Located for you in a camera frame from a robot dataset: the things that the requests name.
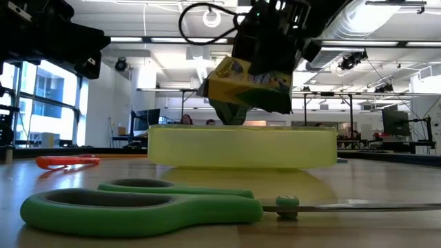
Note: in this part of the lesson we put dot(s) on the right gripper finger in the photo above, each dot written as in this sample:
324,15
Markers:
272,63

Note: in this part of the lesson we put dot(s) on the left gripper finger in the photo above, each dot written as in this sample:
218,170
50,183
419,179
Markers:
93,36
94,47

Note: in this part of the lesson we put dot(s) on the translucent yellow-green pencil box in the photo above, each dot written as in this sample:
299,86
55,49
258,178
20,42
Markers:
241,148

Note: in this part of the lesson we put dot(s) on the orange plastic pen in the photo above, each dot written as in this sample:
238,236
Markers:
69,160

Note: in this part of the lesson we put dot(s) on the round black ceiling spotlight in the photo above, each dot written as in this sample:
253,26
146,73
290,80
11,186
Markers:
121,64

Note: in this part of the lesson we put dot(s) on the ceiling light strip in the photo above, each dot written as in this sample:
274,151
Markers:
172,40
361,43

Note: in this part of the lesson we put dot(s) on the small cardboard box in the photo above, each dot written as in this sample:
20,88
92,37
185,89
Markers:
122,131

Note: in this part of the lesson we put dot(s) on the dark computer monitor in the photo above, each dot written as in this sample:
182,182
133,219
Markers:
396,122
147,120

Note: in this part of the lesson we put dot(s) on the white bin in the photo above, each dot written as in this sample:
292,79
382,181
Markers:
47,140

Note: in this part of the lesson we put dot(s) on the black equipment stand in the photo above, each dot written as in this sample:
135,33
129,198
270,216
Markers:
5,132

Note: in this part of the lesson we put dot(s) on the black metal rack frame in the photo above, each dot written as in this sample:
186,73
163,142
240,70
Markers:
305,113
183,103

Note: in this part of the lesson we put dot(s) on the large window with dark frame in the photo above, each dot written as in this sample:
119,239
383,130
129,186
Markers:
51,96

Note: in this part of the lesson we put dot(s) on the black ceiling camera mount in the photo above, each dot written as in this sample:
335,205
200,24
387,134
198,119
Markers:
351,61

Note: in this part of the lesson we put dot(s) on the silver ventilation duct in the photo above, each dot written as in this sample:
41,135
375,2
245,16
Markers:
358,20

